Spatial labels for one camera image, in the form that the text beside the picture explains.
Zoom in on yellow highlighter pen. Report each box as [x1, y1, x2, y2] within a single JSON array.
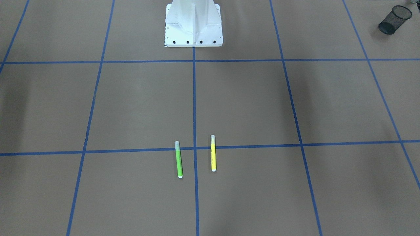
[[210, 135, 217, 172]]

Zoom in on green highlighter pen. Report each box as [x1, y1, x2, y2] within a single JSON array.
[[174, 141, 183, 179]]

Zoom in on black mesh pen cup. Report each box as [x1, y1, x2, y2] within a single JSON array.
[[378, 5, 412, 35]]

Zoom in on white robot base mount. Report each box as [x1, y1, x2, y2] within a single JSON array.
[[164, 0, 224, 48]]

